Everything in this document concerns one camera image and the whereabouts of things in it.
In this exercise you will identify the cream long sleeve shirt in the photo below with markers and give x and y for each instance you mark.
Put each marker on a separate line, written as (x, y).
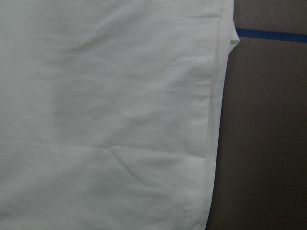
(110, 112)

